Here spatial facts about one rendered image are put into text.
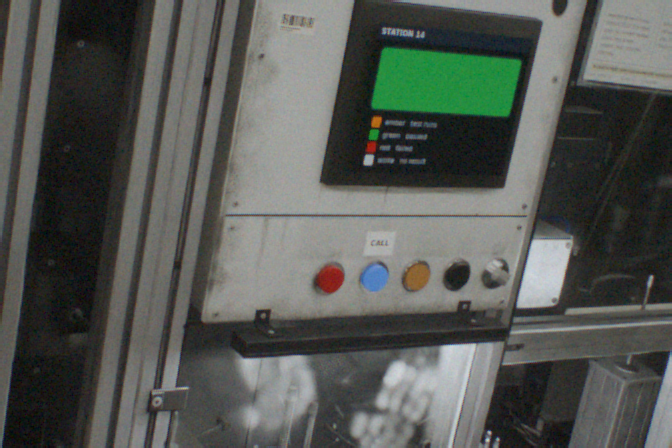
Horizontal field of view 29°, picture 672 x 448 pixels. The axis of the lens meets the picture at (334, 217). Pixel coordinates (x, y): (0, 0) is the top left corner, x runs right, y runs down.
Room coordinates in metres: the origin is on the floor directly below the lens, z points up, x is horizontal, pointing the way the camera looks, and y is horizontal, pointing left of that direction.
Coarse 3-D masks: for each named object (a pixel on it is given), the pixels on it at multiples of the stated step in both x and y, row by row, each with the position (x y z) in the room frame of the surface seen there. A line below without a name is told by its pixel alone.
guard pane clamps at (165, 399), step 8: (152, 392) 1.26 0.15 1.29; (160, 392) 1.26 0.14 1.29; (168, 392) 1.27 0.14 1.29; (176, 392) 1.27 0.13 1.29; (184, 392) 1.28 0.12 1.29; (152, 400) 1.25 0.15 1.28; (160, 400) 1.26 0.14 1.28; (168, 400) 1.27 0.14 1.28; (176, 400) 1.27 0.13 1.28; (184, 400) 1.28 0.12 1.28; (152, 408) 1.26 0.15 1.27; (160, 408) 1.26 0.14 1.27; (168, 408) 1.27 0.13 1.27; (176, 408) 1.27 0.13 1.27; (184, 408) 1.28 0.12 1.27
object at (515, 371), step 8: (504, 368) 1.79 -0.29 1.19; (512, 368) 1.80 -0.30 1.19; (520, 368) 1.81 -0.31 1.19; (496, 376) 1.78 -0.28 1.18; (504, 376) 1.79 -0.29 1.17; (512, 376) 1.80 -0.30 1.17; (520, 376) 1.81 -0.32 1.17; (496, 384) 1.78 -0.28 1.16; (504, 384) 1.79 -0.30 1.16; (512, 384) 1.80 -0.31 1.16
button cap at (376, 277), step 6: (372, 270) 1.38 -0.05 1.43; (378, 270) 1.38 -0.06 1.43; (384, 270) 1.39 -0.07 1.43; (366, 276) 1.38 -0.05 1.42; (372, 276) 1.38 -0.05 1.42; (378, 276) 1.38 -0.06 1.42; (384, 276) 1.39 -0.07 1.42; (366, 282) 1.38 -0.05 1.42; (372, 282) 1.38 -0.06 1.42; (378, 282) 1.39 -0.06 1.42; (384, 282) 1.39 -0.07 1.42; (372, 288) 1.38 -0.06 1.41; (378, 288) 1.39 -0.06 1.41
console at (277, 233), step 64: (256, 0) 1.28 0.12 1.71; (320, 0) 1.31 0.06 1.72; (384, 0) 1.36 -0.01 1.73; (448, 0) 1.41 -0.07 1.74; (512, 0) 1.46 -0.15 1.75; (576, 0) 1.51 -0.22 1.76; (256, 64) 1.28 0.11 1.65; (320, 64) 1.32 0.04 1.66; (256, 128) 1.29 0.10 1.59; (320, 128) 1.33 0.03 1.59; (256, 192) 1.29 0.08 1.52; (320, 192) 1.34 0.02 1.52; (384, 192) 1.39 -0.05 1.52; (448, 192) 1.44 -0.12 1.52; (512, 192) 1.50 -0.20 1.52; (256, 256) 1.30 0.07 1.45; (320, 256) 1.35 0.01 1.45; (384, 256) 1.40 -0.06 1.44; (448, 256) 1.45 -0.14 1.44; (512, 256) 1.51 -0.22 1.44
